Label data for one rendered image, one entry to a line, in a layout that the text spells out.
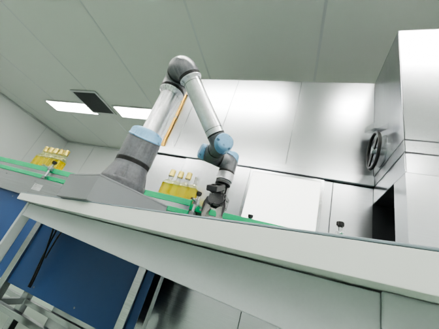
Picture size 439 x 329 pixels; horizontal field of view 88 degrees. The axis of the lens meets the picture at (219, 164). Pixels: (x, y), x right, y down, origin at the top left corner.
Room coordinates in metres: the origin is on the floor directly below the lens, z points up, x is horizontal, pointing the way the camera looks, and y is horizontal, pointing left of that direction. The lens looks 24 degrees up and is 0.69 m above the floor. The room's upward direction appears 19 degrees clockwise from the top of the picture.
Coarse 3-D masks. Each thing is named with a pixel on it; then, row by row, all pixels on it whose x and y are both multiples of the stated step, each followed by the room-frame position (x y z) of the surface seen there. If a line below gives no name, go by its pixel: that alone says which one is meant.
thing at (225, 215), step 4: (196, 208) 1.23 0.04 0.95; (196, 212) 1.23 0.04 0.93; (200, 212) 1.22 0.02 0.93; (212, 212) 1.20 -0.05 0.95; (224, 212) 1.17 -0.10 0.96; (208, 216) 1.20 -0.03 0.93; (212, 216) 1.20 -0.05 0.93; (224, 216) 1.17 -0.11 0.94; (228, 216) 1.16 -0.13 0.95; (232, 216) 1.16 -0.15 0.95; (236, 216) 1.15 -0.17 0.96; (240, 216) 1.14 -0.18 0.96; (236, 220) 1.14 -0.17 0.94; (240, 220) 1.14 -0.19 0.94; (244, 220) 1.13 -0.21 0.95; (248, 220) 1.12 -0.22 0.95; (252, 220) 1.12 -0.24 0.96; (256, 220) 1.11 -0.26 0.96; (264, 224) 1.09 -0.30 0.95; (268, 224) 1.09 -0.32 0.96; (272, 224) 1.08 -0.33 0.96
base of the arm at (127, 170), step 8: (120, 160) 0.71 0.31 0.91; (128, 160) 0.70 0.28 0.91; (136, 160) 0.71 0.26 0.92; (112, 168) 0.70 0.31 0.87; (120, 168) 0.69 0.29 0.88; (128, 168) 0.70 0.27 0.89; (136, 168) 0.71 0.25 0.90; (144, 168) 0.73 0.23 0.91; (112, 176) 0.69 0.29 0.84; (120, 176) 0.69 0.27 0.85; (128, 176) 0.70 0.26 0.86; (136, 176) 0.71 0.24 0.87; (144, 176) 0.75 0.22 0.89; (128, 184) 0.70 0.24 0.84; (136, 184) 0.71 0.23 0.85; (144, 184) 0.78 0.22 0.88
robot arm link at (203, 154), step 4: (204, 144) 0.91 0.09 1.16; (200, 148) 0.93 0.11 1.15; (204, 148) 0.90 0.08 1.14; (200, 152) 0.91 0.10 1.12; (204, 152) 0.91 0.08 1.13; (200, 156) 0.93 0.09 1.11; (204, 156) 0.92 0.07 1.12; (208, 156) 0.90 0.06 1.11; (204, 160) 0.95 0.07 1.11; (208, 160) 0.93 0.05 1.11; (212, 160) 0.92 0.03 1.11; (216, 160) 0.93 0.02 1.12; (220, 160) 0.93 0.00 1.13; (216, 164) 0.96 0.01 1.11
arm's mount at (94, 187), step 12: (72, 180) 0.74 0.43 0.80; (84, 180) 0.67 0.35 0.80; (96, 180) 0.61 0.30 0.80; (108, 180) 0.63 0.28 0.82; (60, 192) 0.77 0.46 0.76; (72, 192) 0.70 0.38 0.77; (84, 192) 0.64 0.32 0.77; (96, 192) 0.62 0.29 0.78; (108, 192) 0.64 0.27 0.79; (120, 192) 0.67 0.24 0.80; (132, 192) 0.69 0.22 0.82; (120, 204) 0.68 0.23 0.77; (132, 204) 0.70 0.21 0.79; (144, 204) 0.73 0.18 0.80; (156, 204) 0.76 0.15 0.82
